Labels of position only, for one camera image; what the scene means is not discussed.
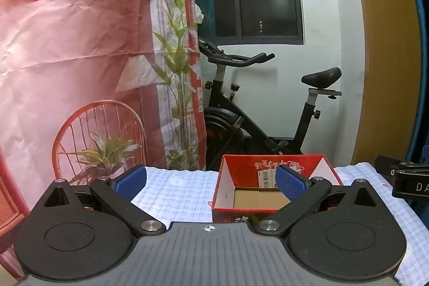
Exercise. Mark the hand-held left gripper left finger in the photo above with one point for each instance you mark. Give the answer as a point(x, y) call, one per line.
point(129, 182)

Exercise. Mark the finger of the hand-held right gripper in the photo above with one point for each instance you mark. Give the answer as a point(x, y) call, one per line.
point(388, 165)

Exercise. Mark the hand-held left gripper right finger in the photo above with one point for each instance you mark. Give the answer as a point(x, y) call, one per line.
point(291, 183)

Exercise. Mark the red strawberry print cardboard box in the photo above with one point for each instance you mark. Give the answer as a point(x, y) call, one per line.
point(231, 178)

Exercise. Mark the checked tablecloth with strawberry print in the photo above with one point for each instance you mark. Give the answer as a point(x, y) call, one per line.
point(174, 185)

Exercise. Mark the black exercise bike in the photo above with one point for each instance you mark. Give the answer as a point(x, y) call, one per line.
point(228, 125)

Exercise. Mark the yellow wooden panel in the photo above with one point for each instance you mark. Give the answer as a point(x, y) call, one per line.
point(385, 54)

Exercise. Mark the blue curtain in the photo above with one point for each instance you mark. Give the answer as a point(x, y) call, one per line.
point(419, 38)

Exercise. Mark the printed backdrop cloth with plants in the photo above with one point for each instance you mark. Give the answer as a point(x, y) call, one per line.
point(83, 54)

